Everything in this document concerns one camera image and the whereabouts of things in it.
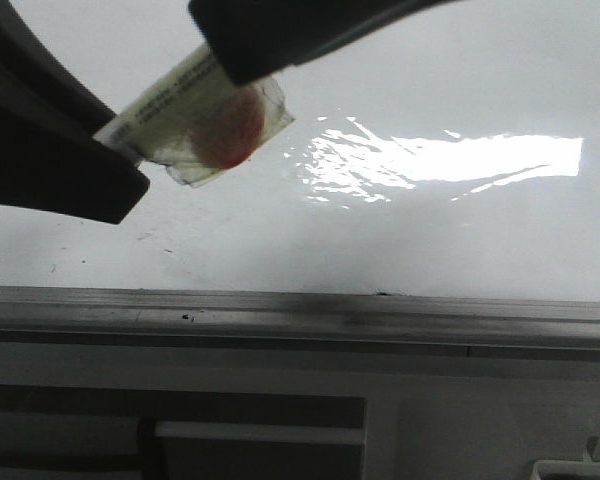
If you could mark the white taped whiteboard marker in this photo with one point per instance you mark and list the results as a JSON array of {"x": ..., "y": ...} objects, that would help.
[{"x": 196, "y": 122}]

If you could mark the white whiteboard with aluminium frame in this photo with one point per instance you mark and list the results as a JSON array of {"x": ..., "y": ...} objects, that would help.
[{"x": 440, "y": 180}]

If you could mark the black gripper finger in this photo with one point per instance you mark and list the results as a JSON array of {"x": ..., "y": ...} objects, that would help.
[
  {"x": 49, "y": 159},
  {"x": 252, "y": 39}
]

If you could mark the dark framed cabinet below board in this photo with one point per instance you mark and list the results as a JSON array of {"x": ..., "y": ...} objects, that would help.
[{"x": 95, "y": 433}]

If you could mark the white tray corner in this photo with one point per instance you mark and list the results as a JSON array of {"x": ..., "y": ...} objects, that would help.
[{"x": 587, "y": 468}]

